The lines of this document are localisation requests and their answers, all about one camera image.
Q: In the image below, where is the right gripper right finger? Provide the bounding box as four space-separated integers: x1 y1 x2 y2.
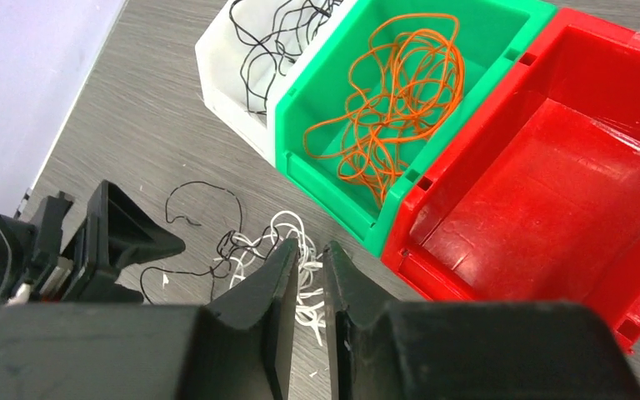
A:
322 242 640 399

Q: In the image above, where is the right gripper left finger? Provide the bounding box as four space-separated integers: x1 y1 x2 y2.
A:
0 239 299 399

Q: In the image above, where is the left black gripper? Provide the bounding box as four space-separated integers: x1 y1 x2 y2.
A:
27 180 186 302

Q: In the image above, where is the white thin cable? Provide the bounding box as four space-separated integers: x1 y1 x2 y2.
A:
217 209 328 348

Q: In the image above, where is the orange cable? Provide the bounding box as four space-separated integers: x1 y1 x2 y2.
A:
347 13 468 167
303 13 468 210

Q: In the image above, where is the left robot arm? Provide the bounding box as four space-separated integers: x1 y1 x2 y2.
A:
0 180 186 307

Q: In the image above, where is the white plastic bin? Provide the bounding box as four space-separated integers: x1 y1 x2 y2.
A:
195 0 354 165

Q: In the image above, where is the red plastic bin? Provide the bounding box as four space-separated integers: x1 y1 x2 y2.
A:
381 8 640 352

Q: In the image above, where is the green plastic bin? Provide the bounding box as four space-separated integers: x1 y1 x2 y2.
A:
273 1 557 256

